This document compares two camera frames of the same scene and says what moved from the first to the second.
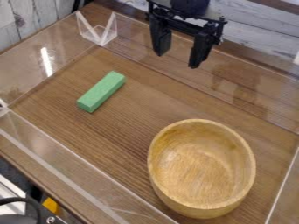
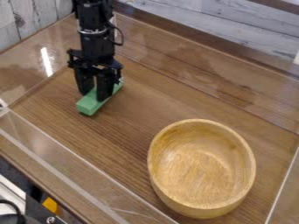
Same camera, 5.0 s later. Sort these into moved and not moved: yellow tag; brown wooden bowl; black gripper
Moved: black gripper
Not moved: yellow tag; brown wooden bowl
